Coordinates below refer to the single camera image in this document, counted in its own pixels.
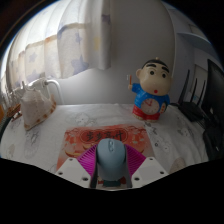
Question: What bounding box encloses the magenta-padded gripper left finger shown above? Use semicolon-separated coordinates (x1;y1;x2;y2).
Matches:
54;143;100;189

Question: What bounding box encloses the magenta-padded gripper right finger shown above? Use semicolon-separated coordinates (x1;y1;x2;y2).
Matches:
123;143;169;189

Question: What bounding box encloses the light blue computer mouse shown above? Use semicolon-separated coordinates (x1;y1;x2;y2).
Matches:
95;138;128;188

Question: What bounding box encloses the red printed mouse pad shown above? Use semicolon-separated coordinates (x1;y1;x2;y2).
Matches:
55;124;156;173

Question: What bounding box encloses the white cartoon-print tablecloth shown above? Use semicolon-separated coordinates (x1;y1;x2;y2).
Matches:
0;102;209;191

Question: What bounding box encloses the cartoon boy clock figurine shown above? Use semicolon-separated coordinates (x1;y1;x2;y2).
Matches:
127;58;174;122

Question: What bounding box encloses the large white conch shell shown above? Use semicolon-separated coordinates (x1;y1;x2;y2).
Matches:
19;81;58;132

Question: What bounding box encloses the black router with antennas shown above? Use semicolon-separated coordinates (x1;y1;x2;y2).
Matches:
176;69;209;123

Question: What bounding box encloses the black computer monitor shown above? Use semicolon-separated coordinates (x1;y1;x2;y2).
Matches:
201;59;224;161

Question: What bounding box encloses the white star-print curtain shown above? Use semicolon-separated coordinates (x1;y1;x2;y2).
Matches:
0;0;113;101

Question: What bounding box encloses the white wall shelf unit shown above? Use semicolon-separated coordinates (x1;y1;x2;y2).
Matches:
166;6;216;59

